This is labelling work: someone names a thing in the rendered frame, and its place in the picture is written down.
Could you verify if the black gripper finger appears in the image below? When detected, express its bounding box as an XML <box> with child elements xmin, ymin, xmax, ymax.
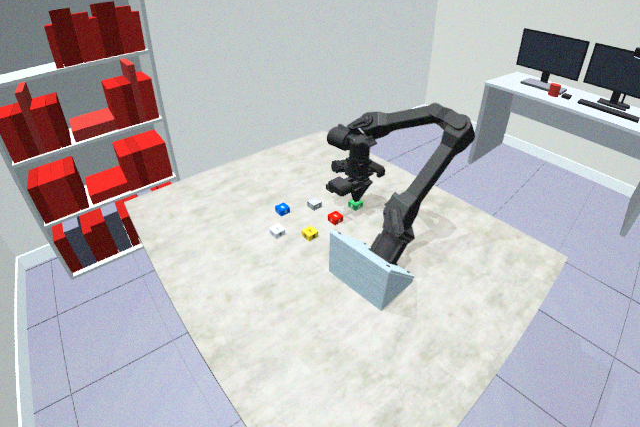
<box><xmin>351</xmin><ymin>186</ymin><xmax>363</xmax><ymax>203</ymax></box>
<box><xmin>357</xmin><ymin>180</ymin><xmax>373</xmax><ymax>202</ymax></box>

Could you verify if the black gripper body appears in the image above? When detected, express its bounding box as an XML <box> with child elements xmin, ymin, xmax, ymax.
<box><xmin>328</xmin><ymin>156</ymin><xmax>385</xmax><ymax>196</ymax></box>

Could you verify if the yellow block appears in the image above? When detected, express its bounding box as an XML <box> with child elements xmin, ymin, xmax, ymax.
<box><xmin>302</xmin><ymin>226</ymin><xmax>318</xmax><ymax>242</ymax></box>

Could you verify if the green block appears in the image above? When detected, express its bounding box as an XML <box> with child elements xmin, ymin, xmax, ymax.
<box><xmin>348</xmin><ymin>199</ymin><xmax>363</xmax><ymax>211</ymax></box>

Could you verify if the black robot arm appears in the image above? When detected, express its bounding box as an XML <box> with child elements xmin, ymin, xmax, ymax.
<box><xmin>327</xmin><ymin>102</ymin><xmax>475</xmax><ymax>266</ymax></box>

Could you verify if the red block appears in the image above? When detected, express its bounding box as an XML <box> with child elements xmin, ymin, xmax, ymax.
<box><xmin>328</xmin><ymin>211</ymin><xmax>343</xmax><ymax>225</ymax></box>

